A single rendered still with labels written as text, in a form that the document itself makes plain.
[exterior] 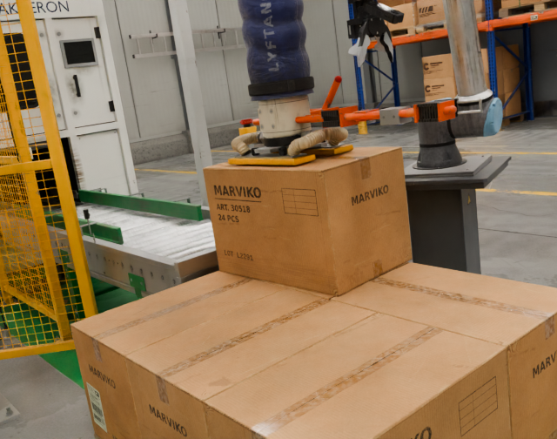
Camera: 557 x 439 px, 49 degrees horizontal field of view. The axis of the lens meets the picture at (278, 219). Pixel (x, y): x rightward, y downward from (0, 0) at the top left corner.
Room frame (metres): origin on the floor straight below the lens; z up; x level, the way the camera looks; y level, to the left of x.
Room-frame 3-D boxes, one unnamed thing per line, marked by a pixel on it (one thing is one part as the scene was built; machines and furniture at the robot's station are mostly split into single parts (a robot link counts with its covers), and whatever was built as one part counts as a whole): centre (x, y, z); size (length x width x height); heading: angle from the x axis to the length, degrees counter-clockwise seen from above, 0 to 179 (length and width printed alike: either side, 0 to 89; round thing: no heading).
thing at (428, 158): (2.61, -0.72, 0.82); 0.19 x 0.19 x 0.10
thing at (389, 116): (1.80, -0.38, 1.07); 0.07 x 0.07 x 0.04; 41
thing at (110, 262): (3.16, 1.11, 0.50); 2.31 x 0.05 x 0.19; 38
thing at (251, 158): (2.09, 0.00, 0.98); 0.34 x 0.10 x 0.05; 41
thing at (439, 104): (1.70, -0.46, 1.08); 0.08 x 0.07 x 0.05; 41
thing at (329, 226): (2.15, -0.10, 0.74); 0.60 x 0.40 x 0.40; 42
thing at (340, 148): (2.21, -0.14, 0.97); 0.34 x 0.10 x 0.05; 41
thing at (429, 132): (2.61, -0.72, 0.96); 0.17 x 0.15 x 0.18; 52
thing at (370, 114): (2.08, -0.29, 1.08); 0.93 x 0.30 x 0.04; 41
